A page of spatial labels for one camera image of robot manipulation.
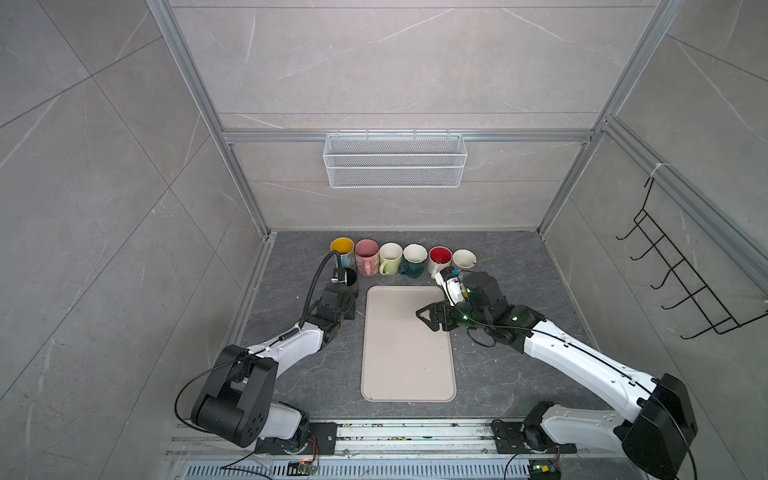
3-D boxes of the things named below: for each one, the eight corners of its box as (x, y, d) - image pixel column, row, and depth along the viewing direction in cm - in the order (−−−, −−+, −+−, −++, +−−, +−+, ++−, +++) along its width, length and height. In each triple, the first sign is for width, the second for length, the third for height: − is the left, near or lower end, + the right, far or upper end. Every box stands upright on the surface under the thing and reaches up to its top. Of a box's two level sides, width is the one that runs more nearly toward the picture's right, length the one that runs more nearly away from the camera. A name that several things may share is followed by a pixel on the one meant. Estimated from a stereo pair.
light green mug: (379, 282, 106) (378, 265, 98) (380, 259, 113) (379, 241, 105) (402, 282, 106) (403, 265, 98) (401, 259, 113) (402, 241, 105)
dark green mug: (398, 279, 107) (399, 261, 98) (405, 259, 113) (406, 240, 104) (419, 284, 105) (422, 266, 97) (425, 264, 111) (428, 245, 103)
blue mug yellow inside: (332, 273, 108) (328, 254, 100) (335, 255, 114) (331, 236, 105) (356, 273, 108) (353, 254, 100) (357, 255, 114) (355, 236, 105)
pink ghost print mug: (355, 286, 105) (352, 266, 96) (358, 258, 113) (355, 238, 104) (378, 286, 105) (377, 266, 96) (379, 258, 113) (378, 238, 104)
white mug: (426, 276, 108) (429, 262, 102) (425, 260, 113) (427, 245, 106) (449, 276, 108) (453, 262, 102) (447, 260, 113) (451, 245, 106)
